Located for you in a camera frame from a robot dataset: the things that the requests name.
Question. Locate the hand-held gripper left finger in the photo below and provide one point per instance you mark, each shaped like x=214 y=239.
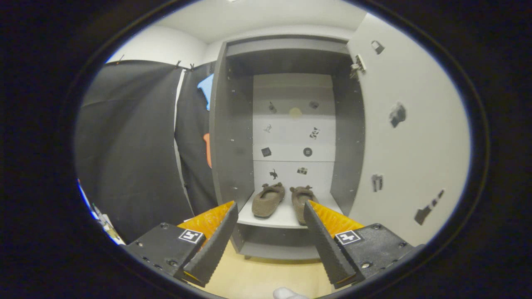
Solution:
x=216 y=249

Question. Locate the blurred colourful clutter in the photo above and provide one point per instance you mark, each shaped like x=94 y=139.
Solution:
x=99 y=220

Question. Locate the grey shoe cabinet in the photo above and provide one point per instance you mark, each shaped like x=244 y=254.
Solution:
x=232 y=145

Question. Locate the brown fuzzy shoe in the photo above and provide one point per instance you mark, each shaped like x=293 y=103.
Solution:
x=266 y=203
x=299 y=203

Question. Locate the black backdrop cloth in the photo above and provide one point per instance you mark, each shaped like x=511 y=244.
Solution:
x=124 y=145

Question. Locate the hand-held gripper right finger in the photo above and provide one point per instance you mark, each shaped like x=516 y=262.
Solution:
x=326 y=249

